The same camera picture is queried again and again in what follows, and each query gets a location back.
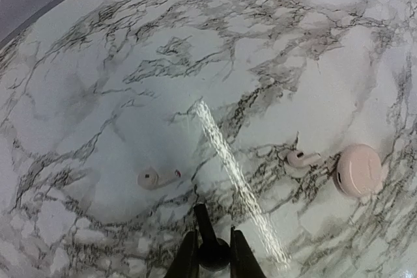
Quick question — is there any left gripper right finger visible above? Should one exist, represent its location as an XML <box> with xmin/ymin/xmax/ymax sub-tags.
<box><xmin>230</xmin><ymin>227</ymin><xmax>261</xmax><ymax>277</ymax></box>

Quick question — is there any pink earbud right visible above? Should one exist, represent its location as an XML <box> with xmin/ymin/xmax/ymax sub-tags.
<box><xmin>286</xmin><ymin>150</ymin><xmax>321</xmax><ymax>169</ymax></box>

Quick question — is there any pink earbud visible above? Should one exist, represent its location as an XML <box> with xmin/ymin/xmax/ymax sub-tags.
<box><xmin>137</xmin><ymin>167</ymin><xmax>182</xmax><ymax>190</ymax></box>
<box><xmin>286</xmin><ymin>150</ymin><xmax>321</xmax><ymax>169</ymax></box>

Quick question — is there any pink round earbud case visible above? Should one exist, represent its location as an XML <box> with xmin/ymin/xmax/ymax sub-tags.
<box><xmin>336</xmin><ymin>144</ymin><xmax>385</xmax><ymax>198</ymax></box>

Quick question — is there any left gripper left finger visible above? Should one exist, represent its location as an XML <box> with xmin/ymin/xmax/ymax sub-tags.
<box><xmin>164</xmin><ymin>230</ymin><xmax>199</xmax><ymax>278</ymax></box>

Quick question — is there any pink earbud left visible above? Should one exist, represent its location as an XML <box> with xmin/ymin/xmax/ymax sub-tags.
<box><xmin>137</xmin><ymin>167</ymin><xmax>182</xmax><ymax>190</ymax></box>

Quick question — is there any black earbud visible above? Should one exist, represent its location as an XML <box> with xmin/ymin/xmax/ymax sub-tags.
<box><xmin>194</xmin><ymin>203</ymin><xmax>230</xmax><ymax>271</ymax></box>

